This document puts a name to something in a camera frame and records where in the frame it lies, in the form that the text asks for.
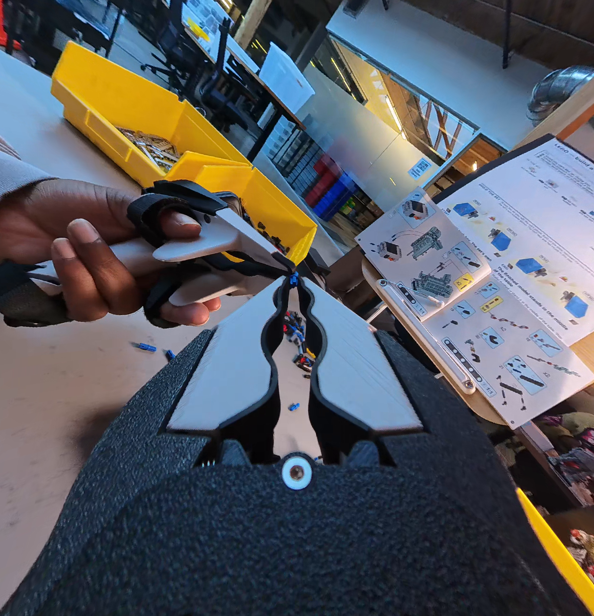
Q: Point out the grey desk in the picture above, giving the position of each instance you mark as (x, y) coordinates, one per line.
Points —
(47, 404)

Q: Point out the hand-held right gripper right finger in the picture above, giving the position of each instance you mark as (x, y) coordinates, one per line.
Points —
(369, 385)

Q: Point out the yellow plastic bin with parts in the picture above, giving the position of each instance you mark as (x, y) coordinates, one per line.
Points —
(278, 217)

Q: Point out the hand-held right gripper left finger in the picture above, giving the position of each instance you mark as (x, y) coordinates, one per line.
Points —
(220, 385)

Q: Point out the silver air duct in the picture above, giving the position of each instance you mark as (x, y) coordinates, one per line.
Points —
(567, 91)

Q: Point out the pile of mixed building pieces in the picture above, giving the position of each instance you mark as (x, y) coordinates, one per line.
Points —
(297, 332)

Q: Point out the stacked blue red crates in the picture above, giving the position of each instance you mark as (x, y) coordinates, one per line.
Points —
(336, 192)

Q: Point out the person's left hand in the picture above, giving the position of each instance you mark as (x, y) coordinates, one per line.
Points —
(47, 226)

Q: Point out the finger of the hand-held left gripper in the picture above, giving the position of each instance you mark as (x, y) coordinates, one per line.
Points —
(220, 284)
(220, 236)

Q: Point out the black office chair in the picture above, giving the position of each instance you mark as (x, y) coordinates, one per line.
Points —
(215, 82)

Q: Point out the instruction booklet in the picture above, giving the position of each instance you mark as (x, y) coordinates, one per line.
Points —
(528, 250)

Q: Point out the pile of tan pieces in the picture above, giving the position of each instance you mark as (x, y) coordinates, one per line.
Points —
(152, 146)

